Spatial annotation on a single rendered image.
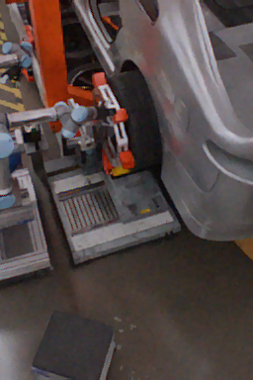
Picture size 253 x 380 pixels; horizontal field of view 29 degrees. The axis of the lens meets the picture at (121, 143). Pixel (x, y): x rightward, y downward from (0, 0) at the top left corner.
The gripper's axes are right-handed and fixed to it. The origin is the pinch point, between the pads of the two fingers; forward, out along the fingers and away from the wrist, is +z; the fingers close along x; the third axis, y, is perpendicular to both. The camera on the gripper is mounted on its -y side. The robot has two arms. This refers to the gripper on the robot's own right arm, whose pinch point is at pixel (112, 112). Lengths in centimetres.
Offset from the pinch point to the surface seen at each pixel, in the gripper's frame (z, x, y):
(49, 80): 25, -32, 57
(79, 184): 80, 45, 82
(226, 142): -36, 26, -73
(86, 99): 59, -18, 50
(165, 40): -13, -30, -44
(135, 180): 84, 48, 34
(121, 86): 23.2, -16.7, 3.3
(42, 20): -3, -63, 35
